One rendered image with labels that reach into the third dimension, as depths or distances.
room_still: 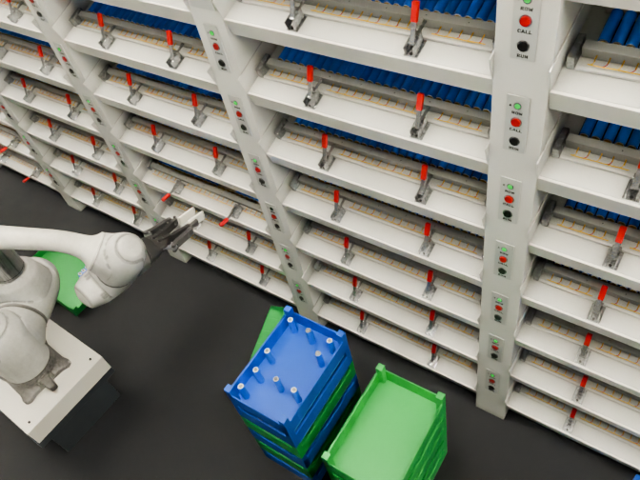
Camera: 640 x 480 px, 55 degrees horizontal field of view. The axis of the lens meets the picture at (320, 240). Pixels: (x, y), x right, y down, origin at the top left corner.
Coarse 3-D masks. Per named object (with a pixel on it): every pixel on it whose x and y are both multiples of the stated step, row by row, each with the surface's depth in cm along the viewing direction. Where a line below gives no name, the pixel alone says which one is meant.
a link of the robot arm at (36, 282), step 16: (0, 256) 183; (16, 256) 189; (0, 272) 186; (16, 272) 190; (32, 272) 193; (48, 272) 201; (0, 288) 190; (16, 288) 190; (32, 288) 193; (48, 288) 199; (0, 304) 194; (16, 304) 192; (32, 304) 194; (48, 304) 199; (48, 320) 200
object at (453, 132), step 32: (256, 64) 144; (288, 64) 141; (320, 64) 138; (352, 64) 135; (256, 96) 144; (288, 96) 140; (320, 96) 136; (352, 96) 133; (384, 96) 129; (416, 96) 125; (448, 96) 123; (480, 96) 121; (352, 128) 132; (384, 128) 128; (416, 128) 123; (448, 128) 122; (480, 128) 120; (448, 160) 124; (480, 160) 117
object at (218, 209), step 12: (144, 156) 218; (144, 168) 220; (168, 168) 219; (144, 180) 220; (156, 180) 218; (168, 180) 217; (168, 192) 215; (192, 192) 210; (192, 204) 211; (204, 204) 207; (216, 204) 205; (228, 204) 203; (240, 216) 200; (252, 216) 198; (252, 228) 196; (264, 228) 195
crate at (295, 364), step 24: (288, 312) 175; (288, 336) 178; (336, 336) 167; (264, 360) 174; (288, 360) 173; (312, 360) 172; (336, 360) 168; (264, 384) 169; (288, 384) 168; (312, 384) 167; (264, 408) 165; (288, 408) 164; (288, 432) 157
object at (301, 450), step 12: (348, 372) 179; (348, 384) 182; (336, 396) 177; (324, 408) 174; (324, 420) 175; (264, 432) 173; (312, 432) 171; (288, 444) 174; (300, 444) 166; (300, 456) 169
